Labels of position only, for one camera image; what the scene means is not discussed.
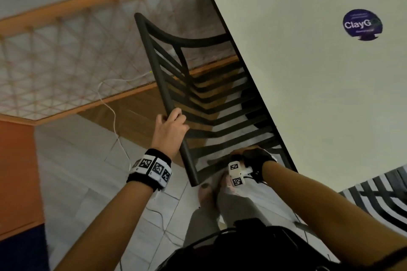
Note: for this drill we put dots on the person's left hand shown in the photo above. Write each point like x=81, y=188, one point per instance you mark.
x=168, y=134

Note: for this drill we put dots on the person's right hand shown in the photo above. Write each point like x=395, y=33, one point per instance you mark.
x=259, y=159

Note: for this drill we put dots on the person's right fingers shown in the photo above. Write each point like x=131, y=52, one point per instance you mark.
x=240, y=151

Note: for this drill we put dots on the person's left thumb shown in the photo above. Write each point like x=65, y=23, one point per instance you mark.
x=161, y=119

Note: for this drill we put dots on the black slatted metal chair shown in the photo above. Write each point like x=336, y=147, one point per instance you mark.
x=190, y=96
x=378, y=194

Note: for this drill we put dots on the person's left forearm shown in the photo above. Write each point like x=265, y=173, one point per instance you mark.
x=111, y=226

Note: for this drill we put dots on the person's right forearm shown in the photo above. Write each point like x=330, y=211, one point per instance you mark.
x=324, y=207

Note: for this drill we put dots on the black wristband with marker tags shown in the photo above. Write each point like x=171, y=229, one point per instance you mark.
x=152, y=169

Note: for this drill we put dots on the person's grey trouser legs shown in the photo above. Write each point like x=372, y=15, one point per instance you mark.
x=241, y=204

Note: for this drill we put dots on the person's foot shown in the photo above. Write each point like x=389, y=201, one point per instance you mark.
x=208, y=199

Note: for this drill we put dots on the black chest pack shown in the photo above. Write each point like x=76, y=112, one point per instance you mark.
x=254, y=248

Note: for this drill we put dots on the orange wooden panel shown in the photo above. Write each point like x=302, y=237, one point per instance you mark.
x=17, y=178

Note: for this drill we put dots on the round purple sticker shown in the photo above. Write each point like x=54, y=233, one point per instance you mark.
x=362, y=24

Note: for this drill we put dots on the dark blue mat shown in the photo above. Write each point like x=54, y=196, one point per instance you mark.
x=22, y=251

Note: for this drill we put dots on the white wrist camera marker block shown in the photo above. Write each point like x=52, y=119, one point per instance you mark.
x=237, y=173

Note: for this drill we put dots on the wooden frame woven lattice bench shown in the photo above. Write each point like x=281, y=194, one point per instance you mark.
x=63, y=54

